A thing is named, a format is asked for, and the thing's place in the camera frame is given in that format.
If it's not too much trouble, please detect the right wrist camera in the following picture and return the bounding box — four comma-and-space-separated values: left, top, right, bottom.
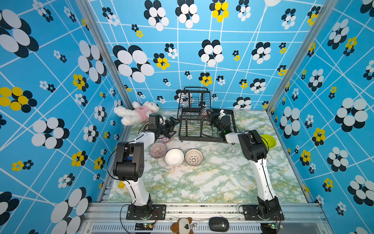
219, 109, 226, 118

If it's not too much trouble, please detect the black computer mouse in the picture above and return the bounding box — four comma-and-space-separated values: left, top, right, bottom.
208, 216, 229, 232

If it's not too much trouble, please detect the right circuit board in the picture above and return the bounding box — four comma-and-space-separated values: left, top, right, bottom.
261, 223, 278, 234

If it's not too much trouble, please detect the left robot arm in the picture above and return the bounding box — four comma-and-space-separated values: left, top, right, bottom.
113, 114, 180, 220

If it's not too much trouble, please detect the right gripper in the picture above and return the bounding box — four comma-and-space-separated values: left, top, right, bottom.
207, 110, 224, 135

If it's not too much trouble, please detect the brown white patterned bowl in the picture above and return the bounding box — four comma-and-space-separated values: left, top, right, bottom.
185, 149, 204, 166

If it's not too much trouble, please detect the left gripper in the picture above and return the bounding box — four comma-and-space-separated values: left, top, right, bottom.
157, 117, 181, 139

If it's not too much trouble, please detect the pink striped bowl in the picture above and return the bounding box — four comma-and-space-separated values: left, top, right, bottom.
149, 143, 168, 159

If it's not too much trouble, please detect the left circuit board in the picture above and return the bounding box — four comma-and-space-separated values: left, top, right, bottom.
135, 223, 154, 231

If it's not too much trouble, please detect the red blue patterned bowl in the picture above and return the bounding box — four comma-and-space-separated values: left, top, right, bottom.
157, 135, 173, 144

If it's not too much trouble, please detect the circuit board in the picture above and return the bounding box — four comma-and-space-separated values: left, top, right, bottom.
261, 223, 278, 234
135, 223, 154, 231

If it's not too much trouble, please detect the white plush toy pink shirt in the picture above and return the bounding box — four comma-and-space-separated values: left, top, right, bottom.
114, 101, 160, 126

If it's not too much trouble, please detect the black wire dish rack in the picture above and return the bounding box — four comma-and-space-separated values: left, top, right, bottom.
174, 87, 239, 143

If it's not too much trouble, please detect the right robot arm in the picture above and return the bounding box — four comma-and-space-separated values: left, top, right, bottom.
210, 113, 284, 220

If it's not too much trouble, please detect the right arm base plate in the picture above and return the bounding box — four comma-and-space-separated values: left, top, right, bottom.
239, 205, 285, 221

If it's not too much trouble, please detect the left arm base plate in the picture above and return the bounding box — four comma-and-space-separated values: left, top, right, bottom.
126, 205, 166, 220

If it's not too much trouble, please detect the lime green bowl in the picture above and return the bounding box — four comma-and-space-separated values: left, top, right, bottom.
261, 134, 277, 149

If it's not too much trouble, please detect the plain white bowl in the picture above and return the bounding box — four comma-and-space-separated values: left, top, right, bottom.
165, 149, 184, 167

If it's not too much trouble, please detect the yellow block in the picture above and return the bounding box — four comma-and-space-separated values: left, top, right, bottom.
118, 181, 125, 189

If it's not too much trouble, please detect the brown plush dog toy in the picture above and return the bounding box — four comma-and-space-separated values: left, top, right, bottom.
170, 217, 194, 234

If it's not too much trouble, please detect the black white leaf bowl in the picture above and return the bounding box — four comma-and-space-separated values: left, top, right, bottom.
199, 108, 211, 120

